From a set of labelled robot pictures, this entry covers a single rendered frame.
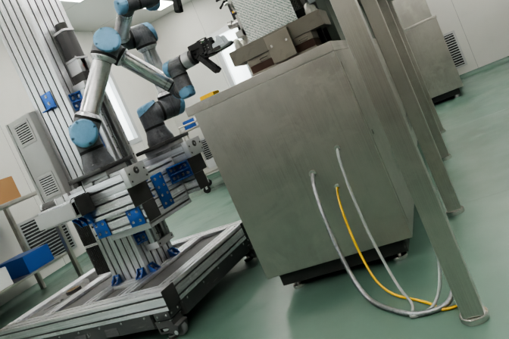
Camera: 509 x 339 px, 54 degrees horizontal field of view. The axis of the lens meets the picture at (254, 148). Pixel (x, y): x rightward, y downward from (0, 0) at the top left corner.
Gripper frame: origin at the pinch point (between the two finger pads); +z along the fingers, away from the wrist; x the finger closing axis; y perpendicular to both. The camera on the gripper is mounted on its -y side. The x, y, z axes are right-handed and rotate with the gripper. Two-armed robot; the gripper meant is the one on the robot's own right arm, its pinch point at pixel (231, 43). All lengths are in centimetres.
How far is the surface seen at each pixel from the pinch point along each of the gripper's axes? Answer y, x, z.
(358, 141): -57, -26, 40
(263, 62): -15.2, -18.7, 15.7
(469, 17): -33, 556, 138
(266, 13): 4.6, -0.2, 20.3
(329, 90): -36, -26, 37
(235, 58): -9.1, -19.9, 5.8
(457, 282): -96, -77, 59
